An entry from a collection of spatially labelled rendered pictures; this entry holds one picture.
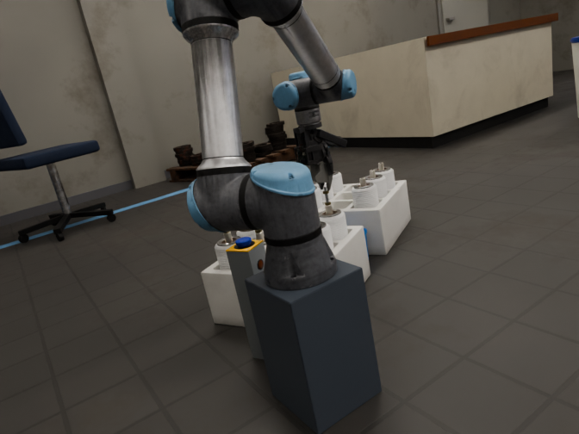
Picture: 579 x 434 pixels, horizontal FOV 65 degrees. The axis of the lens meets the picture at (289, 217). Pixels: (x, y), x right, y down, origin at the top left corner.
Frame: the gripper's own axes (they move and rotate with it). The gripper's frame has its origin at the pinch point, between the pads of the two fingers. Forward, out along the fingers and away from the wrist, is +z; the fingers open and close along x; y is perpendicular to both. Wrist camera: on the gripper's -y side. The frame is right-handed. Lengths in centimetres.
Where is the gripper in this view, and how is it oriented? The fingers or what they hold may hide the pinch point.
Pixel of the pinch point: (326, 185)
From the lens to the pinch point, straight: 145.6
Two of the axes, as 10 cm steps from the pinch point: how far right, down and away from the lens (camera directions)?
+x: 5.0, 1.6, -8.5
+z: 1.9, 9.4, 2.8
